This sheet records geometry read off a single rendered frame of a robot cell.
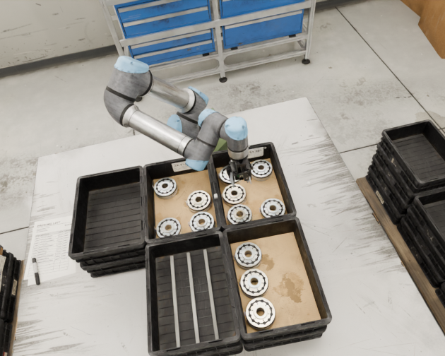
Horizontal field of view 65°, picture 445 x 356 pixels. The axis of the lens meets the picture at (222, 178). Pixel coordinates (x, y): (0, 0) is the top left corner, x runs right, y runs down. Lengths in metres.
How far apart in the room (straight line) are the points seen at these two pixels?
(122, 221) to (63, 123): 2.07
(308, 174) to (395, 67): 2.15
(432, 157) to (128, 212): 1.70
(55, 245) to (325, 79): 2.66
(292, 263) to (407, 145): 1.21
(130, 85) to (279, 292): 0.94
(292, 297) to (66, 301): 0.94
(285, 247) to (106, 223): 0.78
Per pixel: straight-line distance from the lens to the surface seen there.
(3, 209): 3.17
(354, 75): 3.58
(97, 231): 1.62
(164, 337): 1.37
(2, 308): 2.39
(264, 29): 3.33
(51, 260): 1.81
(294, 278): 1.39
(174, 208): 1.56
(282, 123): 2.03
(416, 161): 2.28
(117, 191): 1.70
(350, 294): 1.54
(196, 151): 1.25
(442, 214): 2.25
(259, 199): 1.54
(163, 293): 1.41
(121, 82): 1.38
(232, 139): 1.19
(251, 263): 1.37
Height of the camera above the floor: 2.12
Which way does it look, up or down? 53 degrees down
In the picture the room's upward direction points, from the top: 9 degrees counter-clockwise
